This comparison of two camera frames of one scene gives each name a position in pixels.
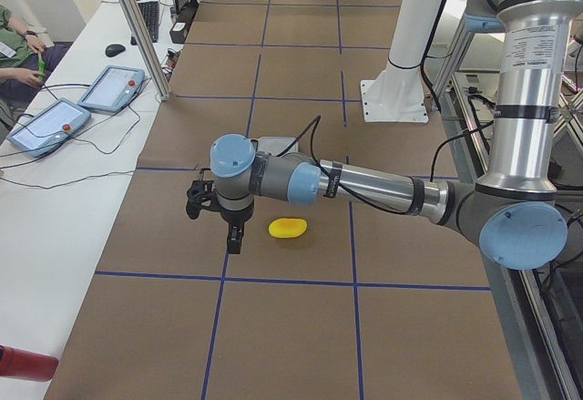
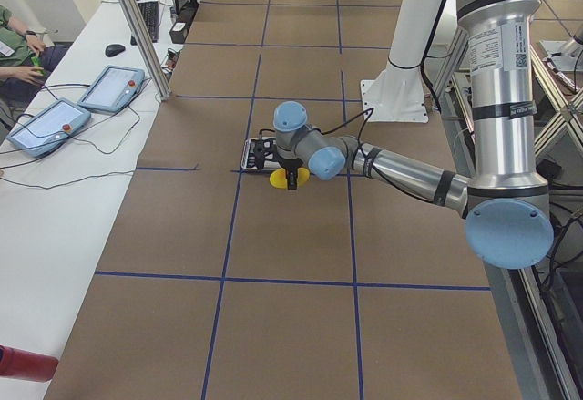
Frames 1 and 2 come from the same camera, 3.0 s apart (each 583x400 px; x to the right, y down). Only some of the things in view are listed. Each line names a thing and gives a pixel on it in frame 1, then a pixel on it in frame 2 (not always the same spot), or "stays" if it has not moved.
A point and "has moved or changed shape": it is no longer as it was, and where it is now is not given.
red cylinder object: (26, 365) stays
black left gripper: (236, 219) to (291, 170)
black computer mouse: (114, 49) stays
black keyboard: (150, 12) stays
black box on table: (178, 31) stays
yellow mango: (287, 228) has moved or changed shape
